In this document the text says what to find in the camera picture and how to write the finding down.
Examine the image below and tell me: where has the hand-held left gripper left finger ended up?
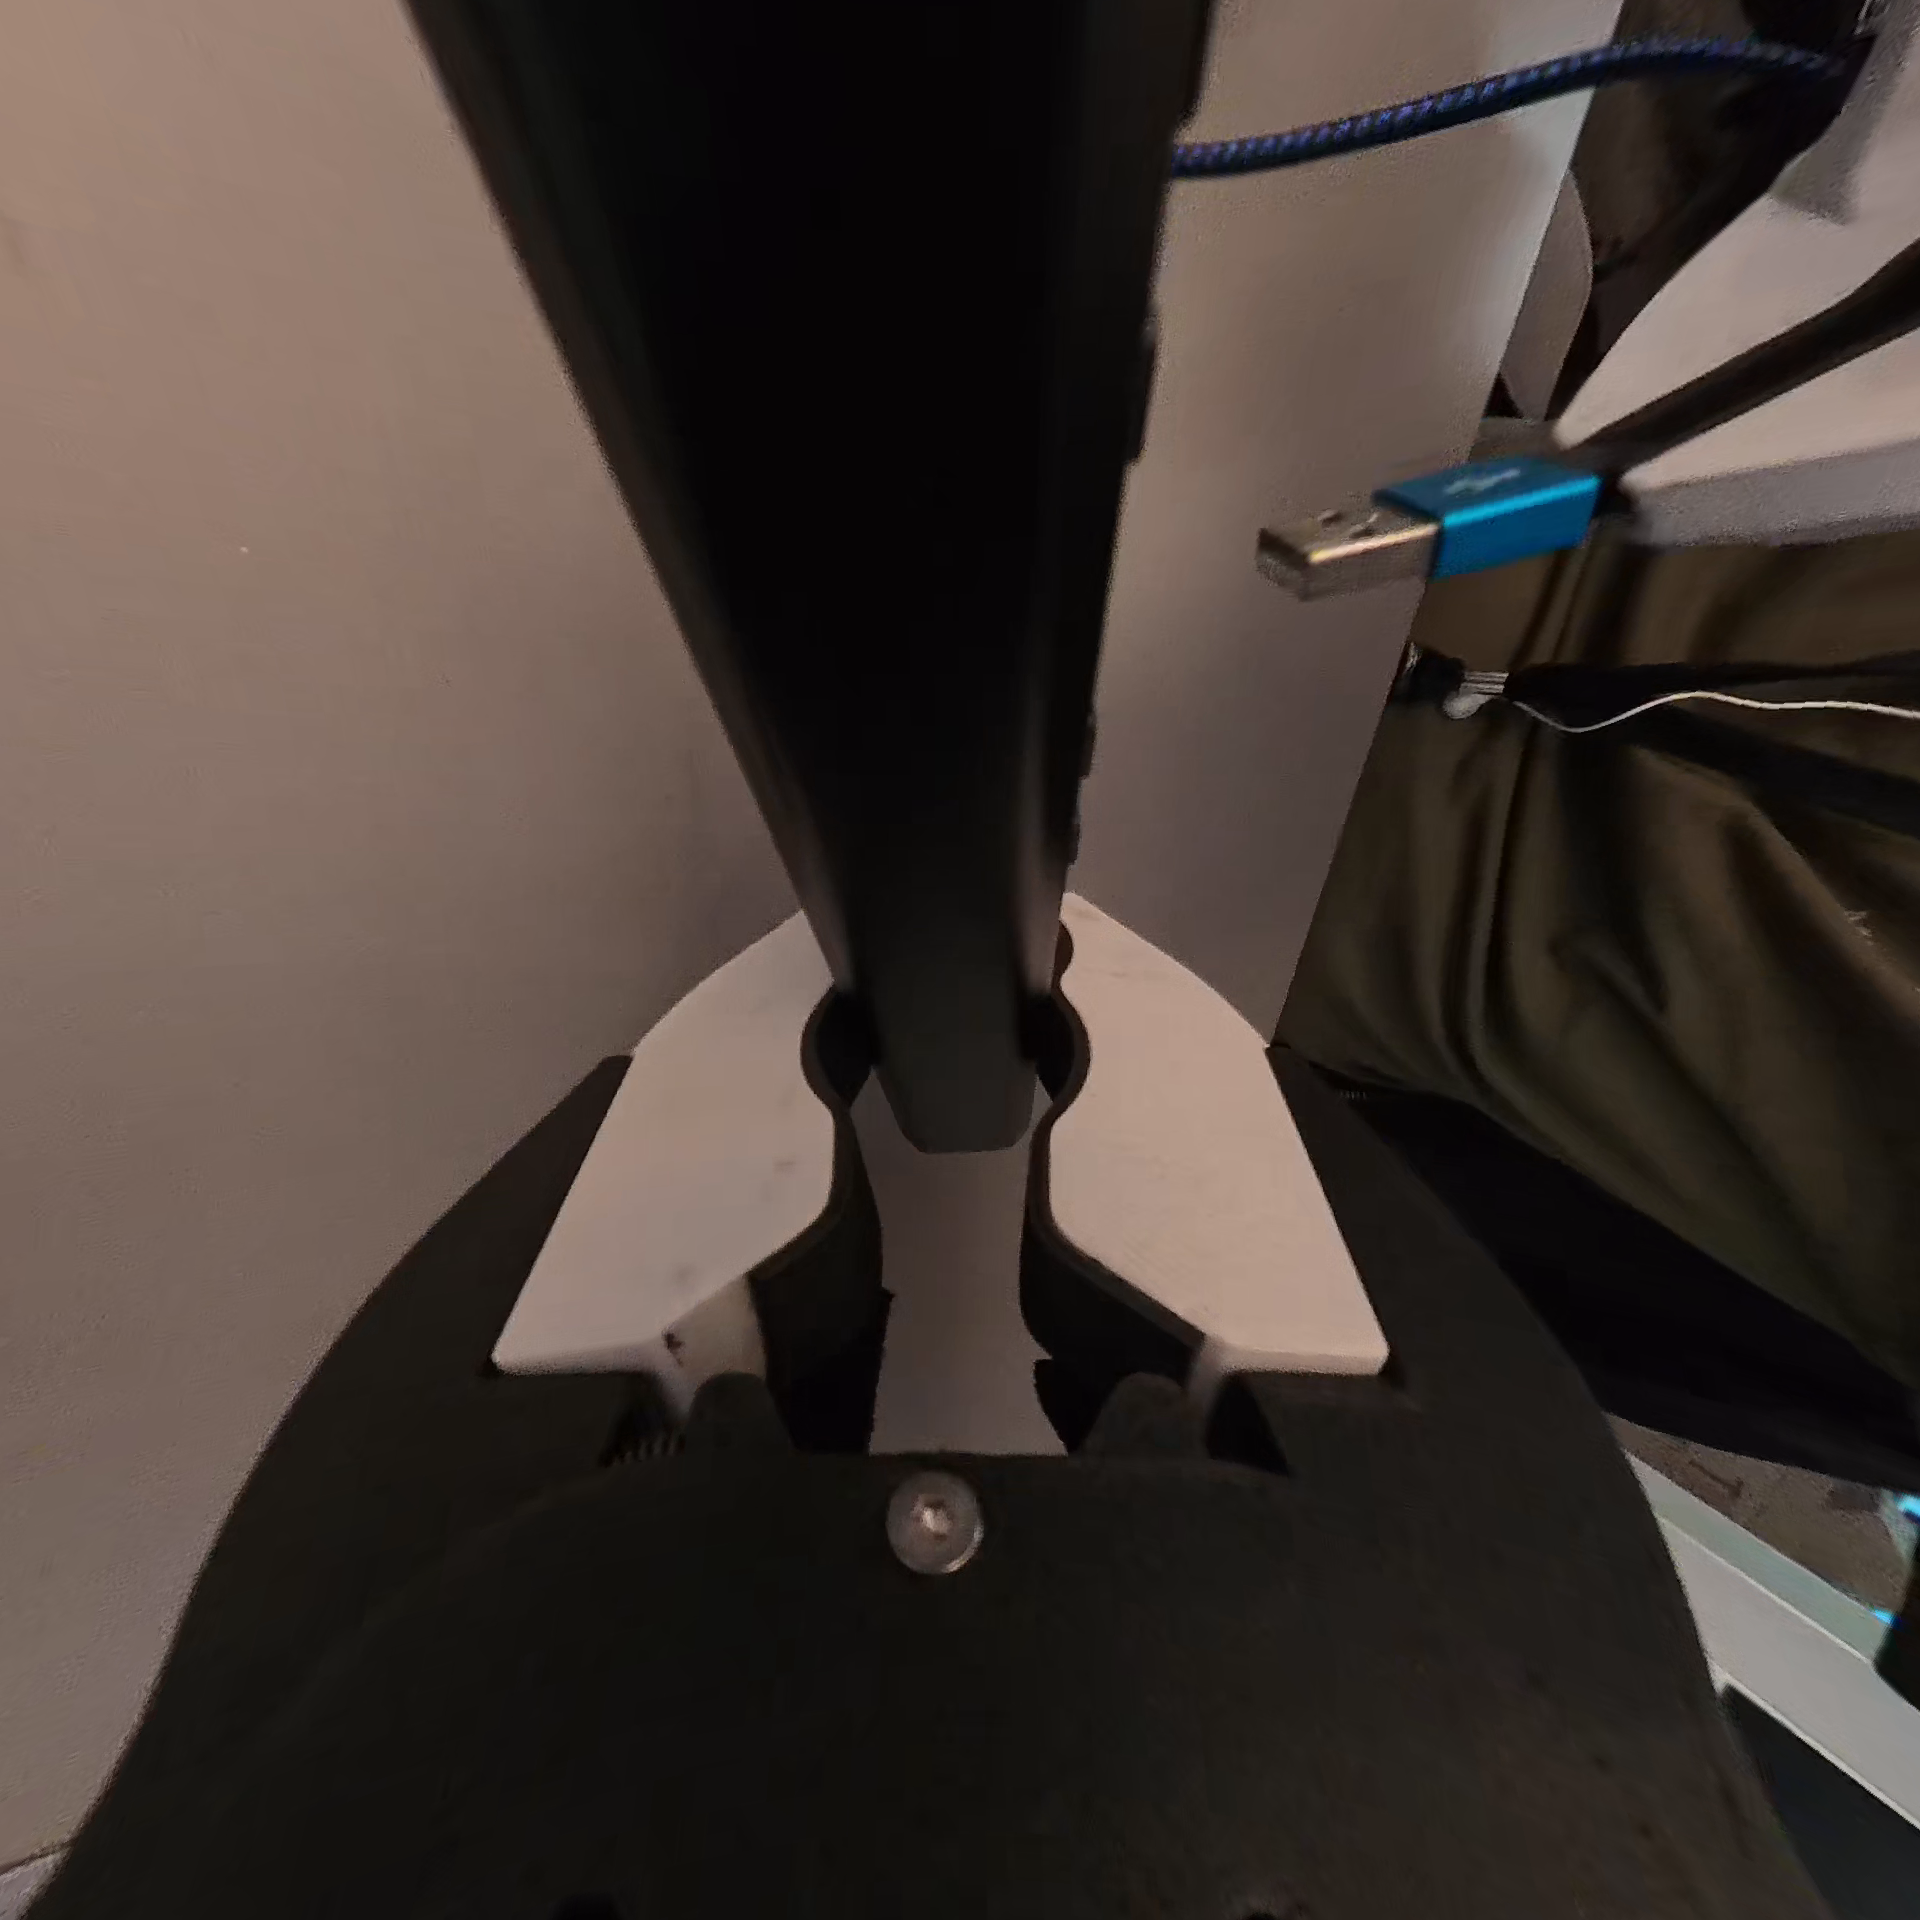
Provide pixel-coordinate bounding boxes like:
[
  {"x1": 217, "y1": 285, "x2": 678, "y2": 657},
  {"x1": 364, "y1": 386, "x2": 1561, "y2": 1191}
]
[{"x1": 492, "y1": 913, "x2": 890, "y2": 1454}]

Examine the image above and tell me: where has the blue braided USB cable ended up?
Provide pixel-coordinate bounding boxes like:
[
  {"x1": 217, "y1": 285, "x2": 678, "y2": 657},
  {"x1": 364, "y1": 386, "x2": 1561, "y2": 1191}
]
[{"x1": 1170, "y1": 37, "x2": 1854, "y2": 605}]

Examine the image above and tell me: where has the black USB hub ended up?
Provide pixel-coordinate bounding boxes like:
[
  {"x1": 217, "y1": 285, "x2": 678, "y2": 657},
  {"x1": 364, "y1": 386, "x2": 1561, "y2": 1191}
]
[{"x1": 402, "y1": 0, "x2": 1214, "y2": 1156}]

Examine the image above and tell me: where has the white earphone cable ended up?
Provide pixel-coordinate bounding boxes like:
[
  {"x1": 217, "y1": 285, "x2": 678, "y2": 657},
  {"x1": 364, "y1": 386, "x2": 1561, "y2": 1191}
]
[{"x1": 1439, "y1": 678, "x2": 1920, "y2": 736}]

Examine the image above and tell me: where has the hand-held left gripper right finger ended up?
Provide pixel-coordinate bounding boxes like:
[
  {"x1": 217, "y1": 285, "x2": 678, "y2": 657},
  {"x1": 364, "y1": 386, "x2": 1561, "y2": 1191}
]
[{"x1": 1019, "y1": 896, "x2": 1393, "y2": 1454}]

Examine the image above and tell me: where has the person's olive shirt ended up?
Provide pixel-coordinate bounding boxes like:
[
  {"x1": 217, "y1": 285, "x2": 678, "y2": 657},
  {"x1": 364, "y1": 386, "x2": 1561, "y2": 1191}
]
[{"x1": 1275, "y1": 0, "x2": 1920, "y2": 1487}]

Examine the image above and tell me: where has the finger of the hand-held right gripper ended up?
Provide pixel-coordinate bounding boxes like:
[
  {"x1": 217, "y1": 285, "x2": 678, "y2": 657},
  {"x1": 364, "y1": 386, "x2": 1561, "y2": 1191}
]
[
  {"x1": 1553, "y1": 193, "x2": 1920, "y2": 485},
  {"x1": 1611, "y1": 426, "x2": 1920, "y2": 552}
]

